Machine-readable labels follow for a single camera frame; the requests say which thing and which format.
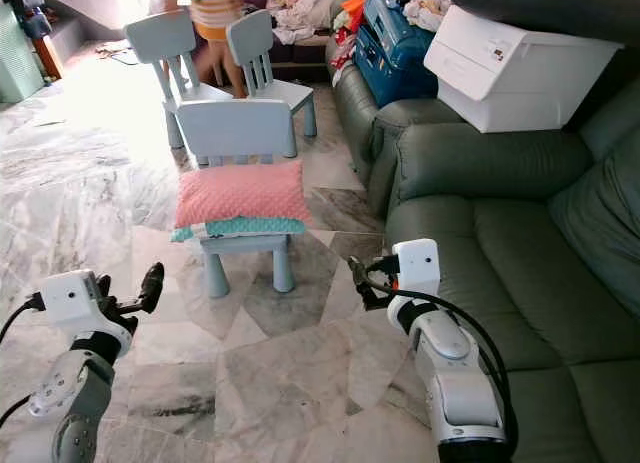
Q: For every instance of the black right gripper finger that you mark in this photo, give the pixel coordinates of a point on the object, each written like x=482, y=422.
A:
x=365, y=281

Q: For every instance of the pink dotted pillow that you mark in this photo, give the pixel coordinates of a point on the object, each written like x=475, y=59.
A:
x=240, y=195

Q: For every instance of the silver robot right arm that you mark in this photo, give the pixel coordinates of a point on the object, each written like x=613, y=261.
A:
x=460, y=378

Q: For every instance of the green leather sofa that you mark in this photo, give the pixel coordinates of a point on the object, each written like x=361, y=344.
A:
x=510, y=233

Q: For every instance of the purple sofa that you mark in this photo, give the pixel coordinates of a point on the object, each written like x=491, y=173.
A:
x=285, y=55

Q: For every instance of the light blue child chair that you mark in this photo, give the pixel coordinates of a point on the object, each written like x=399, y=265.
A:
x=160, y=38
x=235, y=131
x=252, y=38

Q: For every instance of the white plastic storage box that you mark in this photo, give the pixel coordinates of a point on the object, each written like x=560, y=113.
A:
x=510, y=78

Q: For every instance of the green cabinet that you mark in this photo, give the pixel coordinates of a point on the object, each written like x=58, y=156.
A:
x=20, y=58

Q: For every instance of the orange red cloth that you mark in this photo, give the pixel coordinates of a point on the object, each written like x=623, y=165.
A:
x=350, y=13

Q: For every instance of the dark blue black object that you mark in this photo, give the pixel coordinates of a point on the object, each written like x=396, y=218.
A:
x=35, y=23

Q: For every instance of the pale clothes pile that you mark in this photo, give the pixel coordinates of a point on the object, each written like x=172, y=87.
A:
x=300, y=15

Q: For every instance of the white pink clothes bundle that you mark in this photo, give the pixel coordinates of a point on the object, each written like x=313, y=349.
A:
x=428, y=11

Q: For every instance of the child in striped shirt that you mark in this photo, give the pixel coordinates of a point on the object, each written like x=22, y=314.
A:
x=218, y=13

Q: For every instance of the dark grey cushion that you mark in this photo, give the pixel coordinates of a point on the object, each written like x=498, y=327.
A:
x=550, y=8

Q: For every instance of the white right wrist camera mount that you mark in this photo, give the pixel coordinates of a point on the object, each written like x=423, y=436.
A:
x=416, y=265

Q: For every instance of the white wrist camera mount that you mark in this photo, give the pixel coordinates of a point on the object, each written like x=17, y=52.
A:
x=70, y=303
x=416, y=265

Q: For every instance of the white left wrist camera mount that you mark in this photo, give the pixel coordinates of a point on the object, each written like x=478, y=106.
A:
x=70, y=303

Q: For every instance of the brown wooden post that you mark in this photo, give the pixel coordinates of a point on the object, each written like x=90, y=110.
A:
x=48, y=58

